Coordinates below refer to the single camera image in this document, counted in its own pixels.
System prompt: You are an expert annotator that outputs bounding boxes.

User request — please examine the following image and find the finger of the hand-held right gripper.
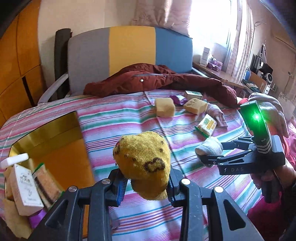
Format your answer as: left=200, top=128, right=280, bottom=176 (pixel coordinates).
left=221, top=136, right=255, bottom=151
left=199, top=148, right=253, bottom=167

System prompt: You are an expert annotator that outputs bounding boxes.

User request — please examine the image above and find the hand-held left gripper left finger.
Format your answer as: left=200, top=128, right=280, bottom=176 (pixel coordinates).
left=28, top=169, right=129, bottom=241

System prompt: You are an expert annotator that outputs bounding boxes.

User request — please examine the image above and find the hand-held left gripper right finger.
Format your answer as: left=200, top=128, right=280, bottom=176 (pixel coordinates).
left=168, top=170, right=264, bottom=241

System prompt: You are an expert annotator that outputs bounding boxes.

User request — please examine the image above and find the white sock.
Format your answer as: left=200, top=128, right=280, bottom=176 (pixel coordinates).
left=195, top=136, right=223, bottom=168

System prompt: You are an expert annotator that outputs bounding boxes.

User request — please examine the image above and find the pink striped sock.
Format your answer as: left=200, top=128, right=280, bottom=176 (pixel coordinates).
left=205, top=103, right=228, bottom=128

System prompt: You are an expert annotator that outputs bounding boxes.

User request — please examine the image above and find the yellow knit sock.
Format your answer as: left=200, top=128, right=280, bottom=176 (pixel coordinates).
left=112, top=131, right=171, bottom=201

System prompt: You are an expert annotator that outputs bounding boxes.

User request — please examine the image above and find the gold tin box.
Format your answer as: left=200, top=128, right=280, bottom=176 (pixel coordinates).
left=3, top=111, right=96, bottom=241

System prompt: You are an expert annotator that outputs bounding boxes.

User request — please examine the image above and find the green scouring sponge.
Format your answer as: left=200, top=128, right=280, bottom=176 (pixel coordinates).
left=32, top=163, right=64, bottom=209

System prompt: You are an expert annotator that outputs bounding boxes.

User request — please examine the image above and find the white printed box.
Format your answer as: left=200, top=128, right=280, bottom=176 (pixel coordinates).
left=9, top=163, right=44, bottom=216

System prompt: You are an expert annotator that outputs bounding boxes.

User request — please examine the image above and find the small white bottle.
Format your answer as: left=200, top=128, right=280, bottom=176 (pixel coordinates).
left=0, top=153, right=29, bottom=169

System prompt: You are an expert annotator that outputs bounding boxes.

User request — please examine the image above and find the person's right forearm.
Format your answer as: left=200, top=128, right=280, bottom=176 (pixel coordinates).
left=274, top=160, right=296, bottom=241

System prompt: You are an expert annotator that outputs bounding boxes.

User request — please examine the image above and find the black desktop speaker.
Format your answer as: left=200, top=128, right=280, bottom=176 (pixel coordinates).
left=251, top=54, right=264, bottom=72

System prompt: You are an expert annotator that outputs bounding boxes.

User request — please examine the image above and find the person's right hand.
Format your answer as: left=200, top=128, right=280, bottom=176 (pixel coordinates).
left=252, top=170, right=274, bottom=189

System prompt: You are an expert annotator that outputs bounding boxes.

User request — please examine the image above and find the white knit glove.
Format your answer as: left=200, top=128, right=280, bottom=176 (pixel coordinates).
left=248, top=92, right=289, bottom=138

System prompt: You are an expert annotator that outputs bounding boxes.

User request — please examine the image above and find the cardboard box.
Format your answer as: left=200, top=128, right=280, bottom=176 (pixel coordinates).
left=246, top=71, right=265, bottom=93

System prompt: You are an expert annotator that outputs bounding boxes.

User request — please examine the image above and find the black silver radio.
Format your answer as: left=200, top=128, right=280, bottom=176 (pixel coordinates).
left=258, top=68, right=274, bottom=84

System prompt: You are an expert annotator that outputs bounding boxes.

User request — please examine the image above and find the green white box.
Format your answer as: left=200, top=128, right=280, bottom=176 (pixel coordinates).
left=184, top=90, right=203, bottom=100

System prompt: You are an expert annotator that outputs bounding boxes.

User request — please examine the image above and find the wooden desk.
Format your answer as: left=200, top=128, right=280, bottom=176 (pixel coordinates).
left=192, top=61, right=245, bottom=90

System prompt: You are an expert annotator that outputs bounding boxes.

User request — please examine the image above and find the red cloth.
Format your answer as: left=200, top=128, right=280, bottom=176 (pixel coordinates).
left=247, top=195, right=287, bottom=241

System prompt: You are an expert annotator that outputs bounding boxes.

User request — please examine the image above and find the purple storage box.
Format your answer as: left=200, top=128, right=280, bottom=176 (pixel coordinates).
left=207, top=58, right=223, bottom=71

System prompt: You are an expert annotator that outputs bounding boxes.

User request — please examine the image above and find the pink patterned curtain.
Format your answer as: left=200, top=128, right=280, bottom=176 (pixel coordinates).
left=230, top=0, right=255, bottom=80
left=131, top=0, right=192, bottom=37

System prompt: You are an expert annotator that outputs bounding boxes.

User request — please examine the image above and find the tall white box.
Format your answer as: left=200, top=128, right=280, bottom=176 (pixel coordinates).
left=200, top=47, right=210, bottom=67

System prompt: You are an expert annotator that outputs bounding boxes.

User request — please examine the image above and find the dark red jacket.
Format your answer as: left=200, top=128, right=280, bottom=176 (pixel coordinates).
left=83, top=63, right=237, bottom=108

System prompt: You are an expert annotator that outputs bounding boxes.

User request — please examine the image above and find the grey yellow blue chair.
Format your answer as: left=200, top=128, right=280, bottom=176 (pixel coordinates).
left=37, top=26, right=193, bottom=105

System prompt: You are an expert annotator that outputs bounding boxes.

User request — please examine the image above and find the black rolled mat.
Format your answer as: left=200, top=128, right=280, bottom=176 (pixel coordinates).
left=54, top=28, right=72, bottom=98

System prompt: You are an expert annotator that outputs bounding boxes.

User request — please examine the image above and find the wooden wardrobe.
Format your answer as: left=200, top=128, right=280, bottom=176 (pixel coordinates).
left=0, top=0, right=47, bottom=128

